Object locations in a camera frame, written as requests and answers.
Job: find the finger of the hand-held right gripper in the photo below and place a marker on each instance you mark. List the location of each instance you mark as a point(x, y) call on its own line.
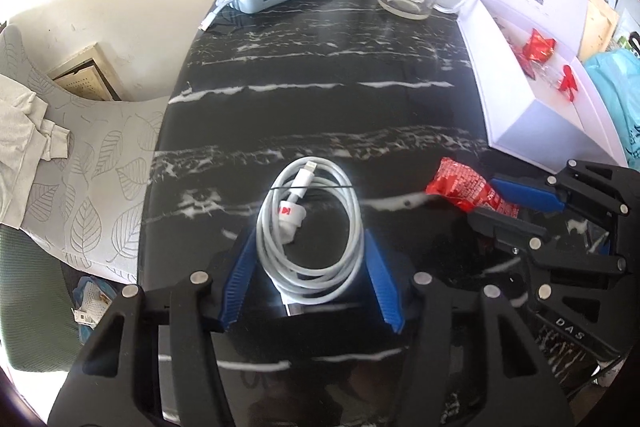
point(500, 227)
point(530, 194)

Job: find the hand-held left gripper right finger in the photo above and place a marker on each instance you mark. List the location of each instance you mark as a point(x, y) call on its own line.
point(385, 282)

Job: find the tan pouch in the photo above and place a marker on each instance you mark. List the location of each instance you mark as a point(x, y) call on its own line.
point(597, 27)

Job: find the red snack packet white print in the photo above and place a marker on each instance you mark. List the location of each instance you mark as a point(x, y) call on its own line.
point(460, 184)

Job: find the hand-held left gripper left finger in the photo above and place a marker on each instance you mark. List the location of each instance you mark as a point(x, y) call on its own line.
point(235, 282)

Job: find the teal plastic bag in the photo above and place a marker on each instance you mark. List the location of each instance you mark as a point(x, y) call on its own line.
point(620, 97)

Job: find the blue and white wrapper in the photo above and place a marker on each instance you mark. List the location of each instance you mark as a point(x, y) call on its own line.
point(92, 304)

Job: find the small red fan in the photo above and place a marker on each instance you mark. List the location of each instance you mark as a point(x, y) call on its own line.
point(567, 79)

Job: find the leaf pattern chair cushion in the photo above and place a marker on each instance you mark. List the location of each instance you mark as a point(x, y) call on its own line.
point(100, 167)

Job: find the wooden frame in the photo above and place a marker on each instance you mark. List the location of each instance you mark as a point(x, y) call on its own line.
point(82, 77)

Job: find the beige garment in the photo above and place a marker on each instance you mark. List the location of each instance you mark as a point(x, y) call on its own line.
point(20, 147)

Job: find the green chair seat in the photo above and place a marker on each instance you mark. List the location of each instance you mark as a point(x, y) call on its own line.
point(35, 307)

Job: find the red yellow snack packet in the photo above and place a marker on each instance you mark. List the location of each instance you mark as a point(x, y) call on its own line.
point(537, 47)

